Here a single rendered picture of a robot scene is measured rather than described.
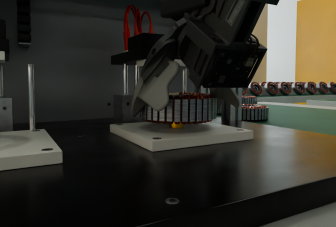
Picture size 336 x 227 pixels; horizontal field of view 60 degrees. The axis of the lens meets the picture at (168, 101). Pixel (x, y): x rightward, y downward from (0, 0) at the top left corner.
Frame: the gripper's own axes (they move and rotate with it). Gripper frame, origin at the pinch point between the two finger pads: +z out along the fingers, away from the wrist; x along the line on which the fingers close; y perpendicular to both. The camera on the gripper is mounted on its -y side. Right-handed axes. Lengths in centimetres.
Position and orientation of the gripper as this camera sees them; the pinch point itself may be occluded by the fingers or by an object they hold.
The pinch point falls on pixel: (175, 108)
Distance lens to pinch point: 41.9
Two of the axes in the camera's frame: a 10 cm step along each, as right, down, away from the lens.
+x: 8.8, -0.3, 4.8
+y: 3.9, 6.1, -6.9
